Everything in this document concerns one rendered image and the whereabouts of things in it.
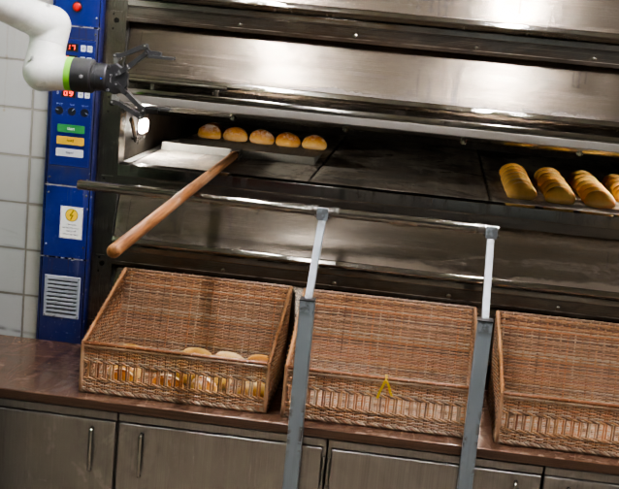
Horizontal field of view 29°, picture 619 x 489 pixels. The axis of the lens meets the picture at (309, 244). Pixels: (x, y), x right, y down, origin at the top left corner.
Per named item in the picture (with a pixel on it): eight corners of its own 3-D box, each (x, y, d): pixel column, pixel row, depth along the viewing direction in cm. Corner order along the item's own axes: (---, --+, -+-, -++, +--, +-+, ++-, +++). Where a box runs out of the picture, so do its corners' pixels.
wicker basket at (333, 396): (294, 369, 392) (302, 285, 387) (469, 389, 389) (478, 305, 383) (276, 417, 345) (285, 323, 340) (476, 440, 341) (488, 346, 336)
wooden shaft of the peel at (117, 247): (118, 260, 256) (119, 245, 255) (104, 258, 256) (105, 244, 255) (238, 159, 423) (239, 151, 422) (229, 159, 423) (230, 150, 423)
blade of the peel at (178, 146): (313, 165, 430) (314, 157, 429) (161, 149, 434) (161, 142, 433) (322, 153, 465) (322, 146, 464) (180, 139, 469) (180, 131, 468)
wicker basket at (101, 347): (117, 347, 398) (122, 265, 393) (287, 368, 393) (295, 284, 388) (75, 392, 350) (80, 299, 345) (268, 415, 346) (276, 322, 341)
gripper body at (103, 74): (99, 60, 331) (132, 63, 330) (97, 91, 333) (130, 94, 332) (91, 61, 324) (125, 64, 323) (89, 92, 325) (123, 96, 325)
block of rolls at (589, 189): (497, 175, 451) (499, 160, 450) (628, 188, 447) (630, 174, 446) (505, 199, 392) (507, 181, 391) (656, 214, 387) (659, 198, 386)
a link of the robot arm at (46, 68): (25, 94, 334) (14, 82, 324) (33, 50, 336) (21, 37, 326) (76, 99, 333) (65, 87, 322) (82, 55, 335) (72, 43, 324)
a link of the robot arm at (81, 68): (67, 92, 324) (69, 57, 323) (79, 89, 336) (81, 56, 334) (88, 94, 324) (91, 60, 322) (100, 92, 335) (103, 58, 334)
